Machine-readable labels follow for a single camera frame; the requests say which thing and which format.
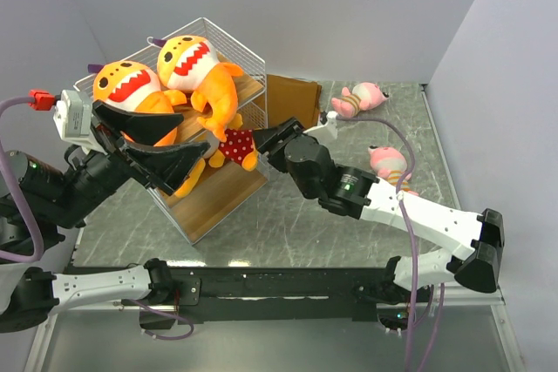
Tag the yellow plush red dress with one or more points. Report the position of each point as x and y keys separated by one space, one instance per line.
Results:
x=239 y=147

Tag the brown folded cloth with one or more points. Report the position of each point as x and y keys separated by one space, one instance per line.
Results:
x=291 y=98

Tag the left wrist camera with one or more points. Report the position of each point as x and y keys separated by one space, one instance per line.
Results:
x=72 y=114

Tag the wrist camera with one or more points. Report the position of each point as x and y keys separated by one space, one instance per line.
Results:
x=326 y=129
x=72 y=114

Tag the pink striped plush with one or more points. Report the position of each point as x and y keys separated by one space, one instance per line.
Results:
x=362 y=97
x=390 y=164

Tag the yellow plush polka-dot dress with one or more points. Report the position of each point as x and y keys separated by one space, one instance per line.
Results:
x=193 y=178

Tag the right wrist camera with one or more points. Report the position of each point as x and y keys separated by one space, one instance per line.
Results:
x=326 y=129

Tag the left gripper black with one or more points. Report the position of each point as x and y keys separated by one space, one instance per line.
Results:
x=169 y=167

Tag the pink striped plush near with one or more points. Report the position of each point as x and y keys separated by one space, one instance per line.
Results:
x=390 y=164

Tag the orange shark plush small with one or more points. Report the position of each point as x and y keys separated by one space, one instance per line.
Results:
x=191 y=63

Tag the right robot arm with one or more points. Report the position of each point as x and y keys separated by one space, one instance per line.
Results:
x=470 y=245

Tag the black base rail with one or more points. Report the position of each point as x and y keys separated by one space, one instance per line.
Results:
x=203 y=294

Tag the large orange shark plush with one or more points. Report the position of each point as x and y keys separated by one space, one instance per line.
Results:
x=133 y=87

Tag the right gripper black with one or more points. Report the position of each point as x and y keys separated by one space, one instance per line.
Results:
x=267 y=138

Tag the pink striped plush far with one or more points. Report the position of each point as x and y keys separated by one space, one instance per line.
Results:
x=362 y=97

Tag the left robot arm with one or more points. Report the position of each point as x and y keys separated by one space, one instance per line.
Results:
x=41 y=204

